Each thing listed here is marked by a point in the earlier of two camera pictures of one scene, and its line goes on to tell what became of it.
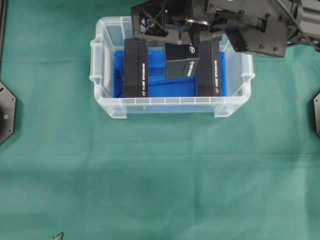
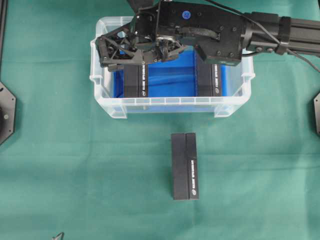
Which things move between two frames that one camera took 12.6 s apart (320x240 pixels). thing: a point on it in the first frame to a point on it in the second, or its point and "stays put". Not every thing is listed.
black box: x=209 y=69 stays put
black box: x=181 y=60 to x=184 y=167
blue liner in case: x=158 y=85 stays put
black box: x=136 y=74 stays put
